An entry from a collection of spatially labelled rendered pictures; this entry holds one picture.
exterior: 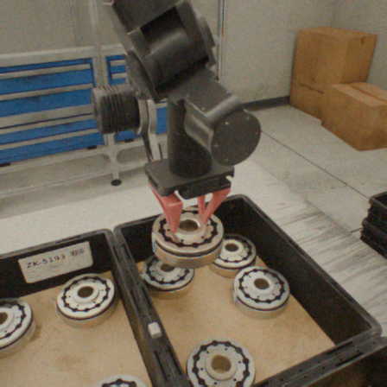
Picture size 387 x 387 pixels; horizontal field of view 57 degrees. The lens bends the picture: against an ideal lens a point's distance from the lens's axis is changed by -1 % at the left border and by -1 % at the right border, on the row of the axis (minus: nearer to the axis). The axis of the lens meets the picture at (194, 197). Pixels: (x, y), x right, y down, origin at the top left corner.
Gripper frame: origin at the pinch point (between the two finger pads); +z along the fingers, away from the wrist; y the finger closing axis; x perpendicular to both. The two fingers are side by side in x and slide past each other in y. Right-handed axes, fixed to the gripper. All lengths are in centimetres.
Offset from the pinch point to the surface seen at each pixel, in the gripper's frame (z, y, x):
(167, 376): 11.8, -9.9, -13.2
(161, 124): 73, 80, 183
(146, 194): 37, 17, 59
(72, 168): 114, 19, 222
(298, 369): 11.2, 5.1, -20.6
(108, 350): 22.3, -14.2, 0.5
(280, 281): 18.8, 18.4, -3.2
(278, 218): 36, 47, 27
